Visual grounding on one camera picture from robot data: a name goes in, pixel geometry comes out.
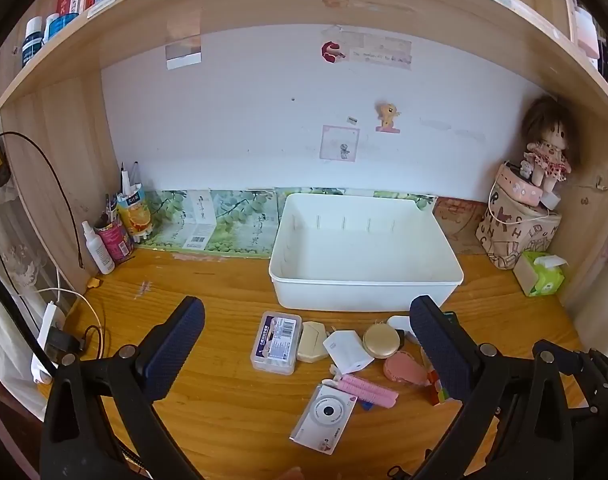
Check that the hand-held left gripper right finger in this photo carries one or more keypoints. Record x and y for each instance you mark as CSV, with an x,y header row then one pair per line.
x,y
440,355

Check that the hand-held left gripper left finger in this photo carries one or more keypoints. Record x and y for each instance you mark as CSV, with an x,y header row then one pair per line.
x,y
176,350

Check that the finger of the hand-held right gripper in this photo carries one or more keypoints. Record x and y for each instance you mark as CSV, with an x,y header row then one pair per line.
x,y
600,380

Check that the colourful puzzle cube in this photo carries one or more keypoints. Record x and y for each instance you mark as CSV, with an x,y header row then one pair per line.
x,y
436,392

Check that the clear labelled plastic box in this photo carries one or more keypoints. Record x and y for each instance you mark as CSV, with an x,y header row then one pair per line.
x,y
276,342

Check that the white plastic bin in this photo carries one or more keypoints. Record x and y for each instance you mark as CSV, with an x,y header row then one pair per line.
x,y
364,255

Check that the beige soap box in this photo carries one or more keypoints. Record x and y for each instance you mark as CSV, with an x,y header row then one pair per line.
x,y
311,342

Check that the white digital camera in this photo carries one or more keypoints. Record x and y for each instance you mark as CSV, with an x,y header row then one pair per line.
x,y
324,420

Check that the gold round compact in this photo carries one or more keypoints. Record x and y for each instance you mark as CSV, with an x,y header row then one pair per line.
x,y
382,341

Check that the pink hair roller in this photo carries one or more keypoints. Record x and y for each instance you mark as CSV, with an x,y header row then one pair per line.
x,y
369,392

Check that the small yellow object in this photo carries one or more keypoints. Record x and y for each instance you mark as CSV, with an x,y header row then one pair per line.
x,y
93,283

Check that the green tissue pack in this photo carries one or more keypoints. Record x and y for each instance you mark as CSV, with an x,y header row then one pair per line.
x,y
544,280

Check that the black power adapter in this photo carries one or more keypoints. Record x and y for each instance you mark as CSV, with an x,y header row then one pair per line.
x,y
61,342

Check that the white spray bottle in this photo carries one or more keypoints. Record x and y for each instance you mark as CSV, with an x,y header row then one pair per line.
x,y
100,255

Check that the white box with barcode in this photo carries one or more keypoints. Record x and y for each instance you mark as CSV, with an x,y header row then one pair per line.
x,y
199,225

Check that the cardboard box with red drawing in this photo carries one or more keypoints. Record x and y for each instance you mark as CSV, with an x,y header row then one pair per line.
x,y
459,225

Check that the white power strip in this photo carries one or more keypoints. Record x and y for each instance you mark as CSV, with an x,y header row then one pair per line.
x,y
46,325

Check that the green grape print panel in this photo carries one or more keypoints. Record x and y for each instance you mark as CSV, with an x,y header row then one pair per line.
x,y
234,225

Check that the orange juice carton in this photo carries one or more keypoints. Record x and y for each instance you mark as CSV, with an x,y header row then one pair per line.
x,y
136,217

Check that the letter print canvas bag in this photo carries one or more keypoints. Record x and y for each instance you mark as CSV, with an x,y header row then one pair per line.
x,y
514,237

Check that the white pen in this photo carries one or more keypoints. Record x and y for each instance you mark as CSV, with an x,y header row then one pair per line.
x,y
126,180

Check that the white lace cloth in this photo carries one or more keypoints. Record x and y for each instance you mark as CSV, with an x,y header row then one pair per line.
x,y
14,270

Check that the small white box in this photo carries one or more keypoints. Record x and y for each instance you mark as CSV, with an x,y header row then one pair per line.
x,y
551,201

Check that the pink dotted box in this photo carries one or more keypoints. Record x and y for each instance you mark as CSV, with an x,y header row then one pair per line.
x,y
521,187

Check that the brown-haired doll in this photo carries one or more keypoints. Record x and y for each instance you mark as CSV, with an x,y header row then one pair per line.
x,y
549,155

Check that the pink square sticker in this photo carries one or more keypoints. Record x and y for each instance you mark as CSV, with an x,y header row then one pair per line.
x,y
340,144

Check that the yellow pony sticker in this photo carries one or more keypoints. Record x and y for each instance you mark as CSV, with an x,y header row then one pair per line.
x,y
386,115

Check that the tape patch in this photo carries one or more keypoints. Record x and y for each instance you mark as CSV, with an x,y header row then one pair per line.
x,y
184,52

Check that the taped paper note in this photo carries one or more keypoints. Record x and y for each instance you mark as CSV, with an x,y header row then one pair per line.
x,y
379,52

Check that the blue white bottle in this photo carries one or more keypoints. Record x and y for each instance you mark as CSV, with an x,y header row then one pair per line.
x,y
59,27
32,42

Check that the pink box on shelf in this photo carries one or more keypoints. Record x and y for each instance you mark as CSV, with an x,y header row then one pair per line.
x,y
586,32

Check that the wooden bookshelf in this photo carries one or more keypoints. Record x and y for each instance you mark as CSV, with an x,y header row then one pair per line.
x,y
234,5

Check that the red wall sticker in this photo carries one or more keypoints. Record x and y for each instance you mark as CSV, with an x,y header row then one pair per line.
x,y
331,51

